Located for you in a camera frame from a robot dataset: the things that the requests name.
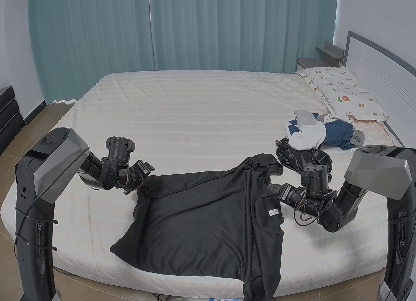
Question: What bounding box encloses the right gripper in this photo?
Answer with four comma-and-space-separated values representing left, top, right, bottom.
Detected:
267, 183, 308, 210

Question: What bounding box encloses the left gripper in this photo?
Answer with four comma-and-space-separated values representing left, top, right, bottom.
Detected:
125, 160, 156, 194

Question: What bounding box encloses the black T-shirt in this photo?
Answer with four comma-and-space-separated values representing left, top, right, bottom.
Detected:
110, 153, 286, 301

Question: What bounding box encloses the bed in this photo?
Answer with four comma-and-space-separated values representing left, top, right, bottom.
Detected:
0, 31, 416, 294

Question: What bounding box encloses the pile of clothes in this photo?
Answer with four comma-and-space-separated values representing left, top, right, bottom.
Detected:
284, 109, 366, 151

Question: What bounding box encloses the black shiny garment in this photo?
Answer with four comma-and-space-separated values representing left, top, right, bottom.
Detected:
276, 138, 333, 180

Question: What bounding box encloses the white printed pillow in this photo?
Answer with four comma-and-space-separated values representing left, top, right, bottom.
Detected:
296, 63, 389, 121

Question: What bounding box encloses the grey bedside table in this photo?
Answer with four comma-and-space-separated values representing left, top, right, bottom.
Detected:
296, 41, 344, 73

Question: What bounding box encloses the blue-green curtain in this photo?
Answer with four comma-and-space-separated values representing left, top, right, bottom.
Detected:
29, 0, 155, 105
149, 0, 338, 74

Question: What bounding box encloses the black chest of drawers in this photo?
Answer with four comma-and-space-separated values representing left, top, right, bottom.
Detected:
0, 86, 25, 155

